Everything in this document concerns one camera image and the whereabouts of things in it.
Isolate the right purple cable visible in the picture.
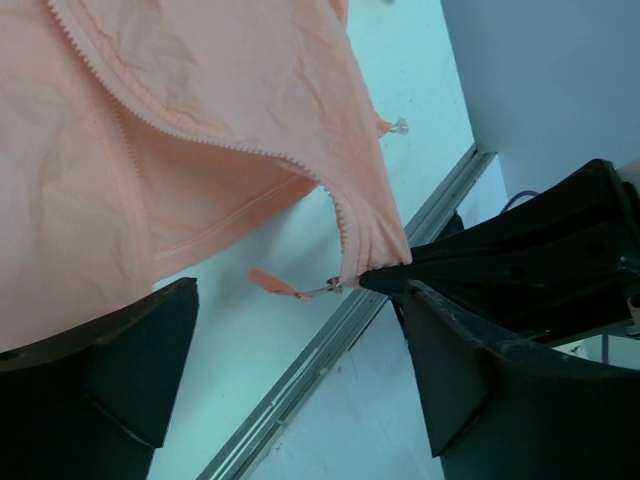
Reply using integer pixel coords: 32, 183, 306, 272
499, 189, 541, 214

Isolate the front aluminium rail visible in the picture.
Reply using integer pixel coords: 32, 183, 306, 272
198, 147, 496, 479

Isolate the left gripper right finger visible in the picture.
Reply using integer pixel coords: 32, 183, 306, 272
402, 281, 639, 479

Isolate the pink zipper pull tab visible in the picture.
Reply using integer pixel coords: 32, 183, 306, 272
248, 268, 345, 300

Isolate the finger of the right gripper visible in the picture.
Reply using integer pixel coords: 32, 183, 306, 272
412, 159, 639, 280
360, 259, 635, 340

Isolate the salmon pink jacket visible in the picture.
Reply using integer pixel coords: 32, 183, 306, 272
1, 1, 412, 350

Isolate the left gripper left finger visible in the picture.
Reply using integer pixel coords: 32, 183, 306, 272
1, 277, 198, 480

